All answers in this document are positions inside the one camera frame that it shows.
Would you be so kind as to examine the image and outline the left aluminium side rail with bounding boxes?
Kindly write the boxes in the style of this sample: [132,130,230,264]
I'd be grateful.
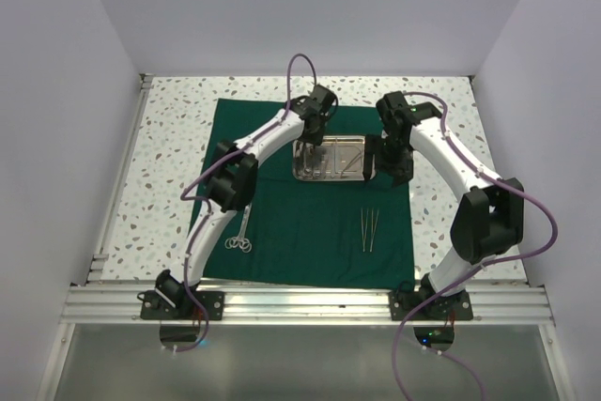
[84,73,155,285]

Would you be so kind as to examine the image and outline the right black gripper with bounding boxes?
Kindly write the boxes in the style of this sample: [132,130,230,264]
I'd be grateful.
[363,133,414,189]

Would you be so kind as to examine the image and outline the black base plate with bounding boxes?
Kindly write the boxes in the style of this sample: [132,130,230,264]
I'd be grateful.
[388,279,474,321]
[139,289,226,322]

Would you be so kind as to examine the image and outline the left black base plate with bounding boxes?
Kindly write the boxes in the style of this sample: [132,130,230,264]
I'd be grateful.
[139,289,226,322]

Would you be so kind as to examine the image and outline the green surgical cloth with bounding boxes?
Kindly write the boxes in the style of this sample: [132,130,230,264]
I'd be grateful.
[180,97,417,290]

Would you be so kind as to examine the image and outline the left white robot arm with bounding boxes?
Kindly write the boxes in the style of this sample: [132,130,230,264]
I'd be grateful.
[154,85,338,319]

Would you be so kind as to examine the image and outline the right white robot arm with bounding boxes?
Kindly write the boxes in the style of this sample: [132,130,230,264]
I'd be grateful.
[362,91,524,319]

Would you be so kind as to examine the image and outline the steel instrument tray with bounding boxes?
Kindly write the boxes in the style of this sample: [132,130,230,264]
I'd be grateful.
[292,135,365,182]

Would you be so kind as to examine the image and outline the aluminium front rail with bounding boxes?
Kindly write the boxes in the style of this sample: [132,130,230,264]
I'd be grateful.
[60,281,554,326]

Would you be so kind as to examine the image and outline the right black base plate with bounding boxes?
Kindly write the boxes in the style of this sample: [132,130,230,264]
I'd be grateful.
[388,279,474,321]

